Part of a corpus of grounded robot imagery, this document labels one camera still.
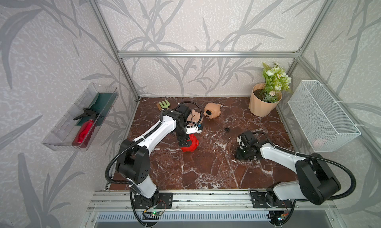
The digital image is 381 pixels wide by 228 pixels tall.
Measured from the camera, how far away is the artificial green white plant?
918mm

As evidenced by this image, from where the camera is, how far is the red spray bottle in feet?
1.84

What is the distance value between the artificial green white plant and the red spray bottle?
0.97 m

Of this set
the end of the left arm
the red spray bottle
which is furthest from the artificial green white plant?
the red spray bottle

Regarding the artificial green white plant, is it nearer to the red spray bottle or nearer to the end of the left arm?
the end of the left arm

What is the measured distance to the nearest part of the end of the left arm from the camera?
62 centimetres

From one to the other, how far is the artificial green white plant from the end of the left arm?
1.86 feet

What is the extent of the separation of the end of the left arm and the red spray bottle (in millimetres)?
310
